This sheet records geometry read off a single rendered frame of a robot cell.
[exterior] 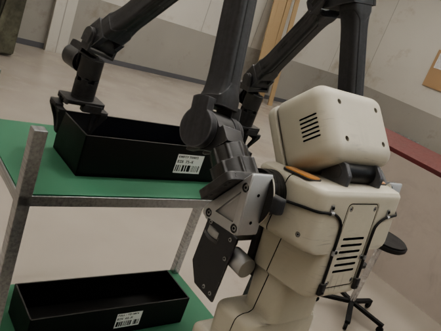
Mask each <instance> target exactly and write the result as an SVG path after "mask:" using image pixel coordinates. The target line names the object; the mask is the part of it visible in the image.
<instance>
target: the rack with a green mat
mask: <svg viewBox="0 0 441 331"><path fill-rule="evenodd" d="M55 137H56V133H55V131H54V126H53V125H47V124H41V123H31V122H25V121H14V120H4V119H0V175H1V177H2V179H3V180H4V182H5V184H6V186H7V188H8V190H9V192H10V195H11V196H12V199H13V201H12V207H11V210H10V215H9V220H8V223H7V229H6V232H5V237H4V241H3V245H2V249H1V254H0V331H15V330H14V326H13V324H12V321H11V318H10V316H9V312H8V311H9V306H10V303H11V298H12V293H13V290H14V285H15V284H11V280H12V276H13V272H14V268H15V265H16V260H17V257H18V252H19V249H20V244H21V241H22V235H23V232H24V227H25V224H26V219H27V216H28V212H29V208H30V206H41V207H104V208H193V209H192V212H191V214H190V217H189V220H188V223H187V225H186V228H185V230H184V234H183V236H182V239H181V241H180V244H179V247H178V250H177V253H176V255H175V258H174V261H173V264H172V266H171V269H170V270H168V271H169V272H170V274H171V275H172V276H173V278H174V279H175V280H176V281H177V282H178V284H179V285H180V287H181V288H182V289H183V290H184V291H185V293H186V294H187V295H188V297H189V298H190V299H189V301H188V304H187V306H186V309H185V311H184V314H183V316H182V319H181V321H180V322H177V323H173V324H166V325H162V326H155V327H151V328H144V329H140V330H133V331H192V329H193V326H194V324H195V323H196V322H197V321H200V320H206V319H212V318H214V316H213V315H212V314H211V313H210V312H209V310H208V309H207V308H206V306H204V304H203V303H202V302H201V301H200V299H199V298H198V297H197V295H195V293H194V292H193V291H192V289H191V288H190V287H189V285H187V283H186V282H185V281H184V280H183V278H182V277H181V276H180V275H179V271H180V268H181V266H182V262H183V261H184V257H185V255H186V252H187V250H188V247H189V245H190V241H191V239H192V236H193V234H194V231H195V229H196V225H197V224H198V220H199V218H200V215H201V212H202V209H203V208H204V206H205V205H207V204H208V203H210V202H211V201H212V200H202V199H201V196H200V192H199V190H200V189H201V188H203V187H204V186H206V185H207V184H209V183H210V182H197V181H170V180H155V179H128V178H114V177H87V176H75V175H74V174H73V172H72V171H71V170H70V168H69V167H68V166H67V165H66V163H65V162H64V161H63V159H62V158H61V157H60V155H59V154H58V153H57V151H56V150H55V149H54V148H53V144H54V140H55Z"/></svg>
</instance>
